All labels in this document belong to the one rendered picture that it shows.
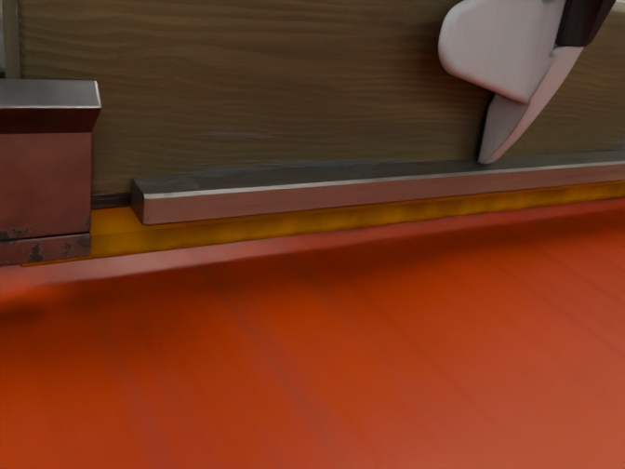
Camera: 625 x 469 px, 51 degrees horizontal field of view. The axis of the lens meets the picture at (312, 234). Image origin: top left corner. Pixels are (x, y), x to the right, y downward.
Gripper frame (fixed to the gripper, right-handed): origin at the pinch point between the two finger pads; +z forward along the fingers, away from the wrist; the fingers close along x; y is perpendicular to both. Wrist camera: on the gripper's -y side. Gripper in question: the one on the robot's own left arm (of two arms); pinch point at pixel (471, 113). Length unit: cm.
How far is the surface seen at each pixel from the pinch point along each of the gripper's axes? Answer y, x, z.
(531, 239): -3.8, 2.2, 5.4
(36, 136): 17.8, 2.8, -0.8
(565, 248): -4.8, 3.4, 5.5
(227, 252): 10.8, 0.0, 5.2
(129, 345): 15.8, 4.4, 5.1
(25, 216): 18.2, 2.8, 1.4
